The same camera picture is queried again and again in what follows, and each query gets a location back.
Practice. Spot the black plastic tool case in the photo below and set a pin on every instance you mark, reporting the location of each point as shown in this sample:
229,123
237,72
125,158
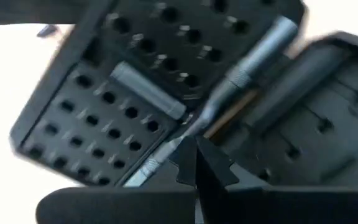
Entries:
73,93

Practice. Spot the grey extension bar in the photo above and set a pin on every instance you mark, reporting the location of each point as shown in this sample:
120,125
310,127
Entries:
148,90

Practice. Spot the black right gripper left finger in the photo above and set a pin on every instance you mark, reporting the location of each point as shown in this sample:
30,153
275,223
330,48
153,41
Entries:
185,161

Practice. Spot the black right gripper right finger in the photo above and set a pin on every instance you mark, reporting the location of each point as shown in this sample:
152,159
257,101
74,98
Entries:
216,168

